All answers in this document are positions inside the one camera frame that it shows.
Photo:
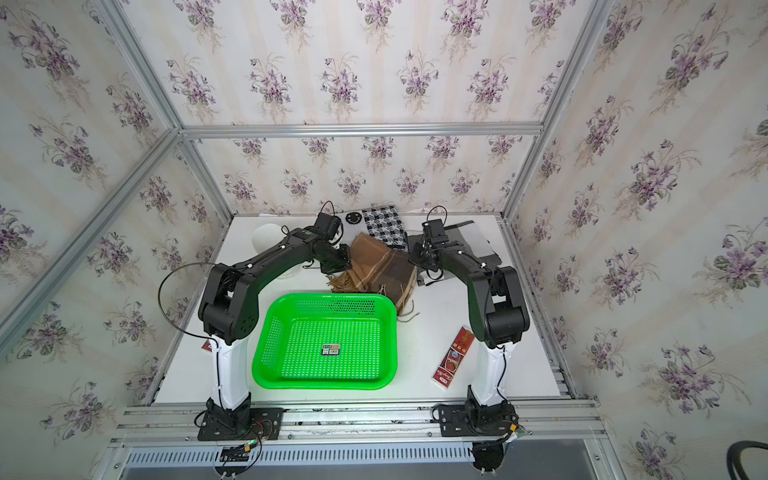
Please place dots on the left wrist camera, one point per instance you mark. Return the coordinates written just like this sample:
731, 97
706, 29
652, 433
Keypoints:
327, 226

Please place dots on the red packet on right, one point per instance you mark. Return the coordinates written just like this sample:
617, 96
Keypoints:
453, 358

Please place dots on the sticker label in basket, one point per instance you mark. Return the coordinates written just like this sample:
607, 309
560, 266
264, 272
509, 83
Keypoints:
330, 350

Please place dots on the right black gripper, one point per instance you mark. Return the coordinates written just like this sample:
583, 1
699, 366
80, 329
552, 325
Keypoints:
412, 255

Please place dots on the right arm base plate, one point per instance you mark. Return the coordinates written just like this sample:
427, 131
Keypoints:
471, 420

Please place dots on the white cup with utensils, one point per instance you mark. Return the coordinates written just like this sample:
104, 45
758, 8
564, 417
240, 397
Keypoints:
267, 237

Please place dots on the aluminium front rail frame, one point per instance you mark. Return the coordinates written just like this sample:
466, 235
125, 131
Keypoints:
340, 434

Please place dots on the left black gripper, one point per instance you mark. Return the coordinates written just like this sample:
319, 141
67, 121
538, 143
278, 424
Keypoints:
342, 265

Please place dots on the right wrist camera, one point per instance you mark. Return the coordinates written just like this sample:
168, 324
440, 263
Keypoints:
434, 232

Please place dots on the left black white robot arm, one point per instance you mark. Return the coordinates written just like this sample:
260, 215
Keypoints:
229, 306

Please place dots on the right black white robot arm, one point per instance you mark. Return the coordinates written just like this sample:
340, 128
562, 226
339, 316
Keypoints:
497, 311

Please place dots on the brown plaid scarf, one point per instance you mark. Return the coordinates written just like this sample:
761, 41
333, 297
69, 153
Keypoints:
378, 269

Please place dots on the small circuit board with wires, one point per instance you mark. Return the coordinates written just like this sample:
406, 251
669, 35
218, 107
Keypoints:
235, 454

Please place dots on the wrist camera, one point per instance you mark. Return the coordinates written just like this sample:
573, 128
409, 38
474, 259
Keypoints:
434, 232
327, 226

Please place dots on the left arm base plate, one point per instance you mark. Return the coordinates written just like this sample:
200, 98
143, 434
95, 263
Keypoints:
258, 423

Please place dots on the green plastic mesh basket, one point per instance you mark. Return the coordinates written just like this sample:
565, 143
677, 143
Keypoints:
296, 326

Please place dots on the white black smiley scarf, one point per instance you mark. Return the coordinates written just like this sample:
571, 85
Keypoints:
382, 223

